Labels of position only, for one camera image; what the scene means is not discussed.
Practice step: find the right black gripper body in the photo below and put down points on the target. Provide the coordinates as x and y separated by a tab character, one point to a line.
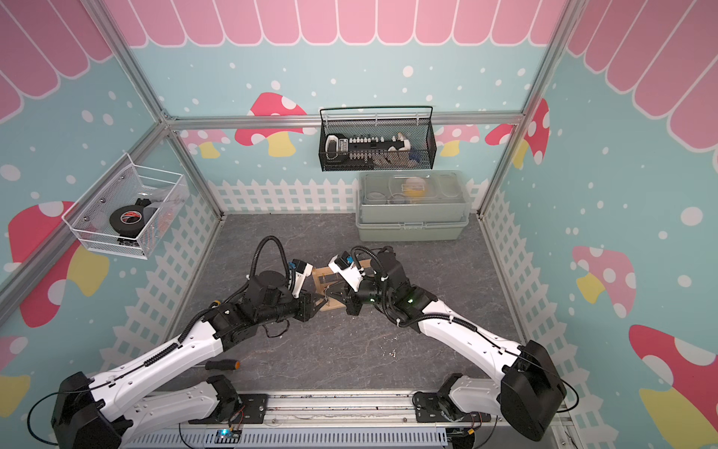
368	293

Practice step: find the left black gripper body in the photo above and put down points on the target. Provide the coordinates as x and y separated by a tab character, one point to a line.
289	307

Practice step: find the wooden jewelry display stand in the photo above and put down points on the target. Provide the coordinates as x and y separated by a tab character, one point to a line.
338	293

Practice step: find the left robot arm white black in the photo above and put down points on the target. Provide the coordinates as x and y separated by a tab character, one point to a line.
113	408

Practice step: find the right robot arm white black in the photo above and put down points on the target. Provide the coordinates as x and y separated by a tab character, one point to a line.
528	391

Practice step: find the green plastic storage box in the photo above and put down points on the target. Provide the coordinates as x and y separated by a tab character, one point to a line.
384	214

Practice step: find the yellow black screwdriver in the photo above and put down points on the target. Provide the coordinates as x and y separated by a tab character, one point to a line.
224	365

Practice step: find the yellow item in box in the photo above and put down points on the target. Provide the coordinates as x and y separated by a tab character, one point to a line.
415	187

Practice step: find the white black device in basket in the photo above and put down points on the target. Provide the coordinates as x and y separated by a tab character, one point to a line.
380	152

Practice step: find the green circuit board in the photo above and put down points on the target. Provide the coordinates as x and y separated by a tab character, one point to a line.
227	436

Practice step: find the black tape roll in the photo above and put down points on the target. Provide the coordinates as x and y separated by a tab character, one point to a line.
128	221

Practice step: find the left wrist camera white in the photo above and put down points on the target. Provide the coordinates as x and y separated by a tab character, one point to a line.
300	270

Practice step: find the black wire mesh basket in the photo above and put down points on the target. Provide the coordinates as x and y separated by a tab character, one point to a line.
413	122

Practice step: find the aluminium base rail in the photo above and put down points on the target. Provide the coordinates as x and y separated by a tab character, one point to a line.
356	419

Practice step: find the white wire basket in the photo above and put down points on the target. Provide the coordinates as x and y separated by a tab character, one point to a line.
161	192

